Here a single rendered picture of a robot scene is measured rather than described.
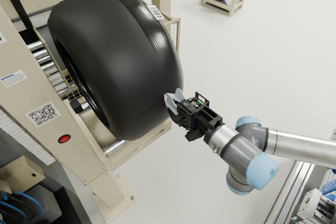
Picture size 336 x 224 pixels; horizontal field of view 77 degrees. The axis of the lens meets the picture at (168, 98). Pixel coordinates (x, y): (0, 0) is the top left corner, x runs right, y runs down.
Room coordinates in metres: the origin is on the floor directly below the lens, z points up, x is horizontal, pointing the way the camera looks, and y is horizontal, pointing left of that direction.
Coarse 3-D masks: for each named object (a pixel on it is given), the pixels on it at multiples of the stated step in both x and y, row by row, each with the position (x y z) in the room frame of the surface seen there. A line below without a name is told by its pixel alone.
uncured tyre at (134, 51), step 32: (64, 0) 0.63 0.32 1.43; (96, 0) 0.60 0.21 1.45; (128, 0) 0.61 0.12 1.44; (64, 32) 0.50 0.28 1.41; (96, 32) 0.48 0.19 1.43; (128, 32) 0.50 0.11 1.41; (160, 32) 0.54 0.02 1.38; (64, 64) 0.66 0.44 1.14; (96, 64) 0.41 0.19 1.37; (128, 64) 0.43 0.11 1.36; (160, 64) 0.46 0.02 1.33; (96, 96) 0.38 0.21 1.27; (128, 96) 0.37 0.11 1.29; (160, 96) 0.41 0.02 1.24; (128, 128) 0.33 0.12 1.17
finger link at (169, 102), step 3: (165, 96) 0.41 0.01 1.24; (168, 96) 0.38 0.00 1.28; (165, 99) 0.40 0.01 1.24; (168, 99) 0.38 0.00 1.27; (171, 99) 0.37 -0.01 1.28; (165, 102) 0.38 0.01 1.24; (168, 102) 0.38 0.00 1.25; (171, 102) 0.37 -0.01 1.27; (168, 105) 0.37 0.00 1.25; (171, 105) 0.37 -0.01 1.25; (174, 105) 0.35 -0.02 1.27; (171, 108) 0.36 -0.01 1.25; (174, 108) 0.35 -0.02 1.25; (174, 111) 0.35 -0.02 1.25
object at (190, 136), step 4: (188, 132) 0.31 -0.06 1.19; (192, 132) 0.29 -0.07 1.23; (196, 132) 0.27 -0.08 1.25; (200, 132) 0.27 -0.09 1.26; (188, 136) 0.30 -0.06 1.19; (192, 136) 0.28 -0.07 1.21; (196, 136) 0.27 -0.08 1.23; (200, 136) 0.26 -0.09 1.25; (188, 140) 0.30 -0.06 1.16; (192, 140) 0.30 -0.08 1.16
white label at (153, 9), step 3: (147, 6) 0.61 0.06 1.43; (150, 6) 0.62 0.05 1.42; (153, 6) 0.63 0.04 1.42; (150, 9) 0.60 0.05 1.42; (153, 9) 0.61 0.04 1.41; (156, 9) 0.62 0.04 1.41; (153, 12) 0.60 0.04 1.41; (156, 12) 0.61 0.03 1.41; (159, 12) 0.62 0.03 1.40; (153, 15) 0.59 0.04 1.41; (156, 15) 0.59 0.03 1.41; (159, 15) 0.60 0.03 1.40; (162, 15) 0.61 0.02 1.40; (156, 18) 0.58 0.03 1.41; (159, 18) 0.59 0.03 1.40; (162, 18) 0.59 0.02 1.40
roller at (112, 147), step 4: (116, 140) 0.42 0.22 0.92; (120, 140) 0.42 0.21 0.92; (124, 140) 0.42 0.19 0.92; (108, 144) 0.40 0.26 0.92; (112, 144) 0.40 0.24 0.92; (116, 144) 0.40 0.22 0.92; (120, 144) 0.40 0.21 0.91; (124, 144) 0.41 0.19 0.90; (104, 148) 0.38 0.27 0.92; (108, 148) 0.38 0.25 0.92; (112, 148) 0.38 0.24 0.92; (116, 148) 0.39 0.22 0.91; (108, 152) 0.37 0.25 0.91; (112, 152) 0.37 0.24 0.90
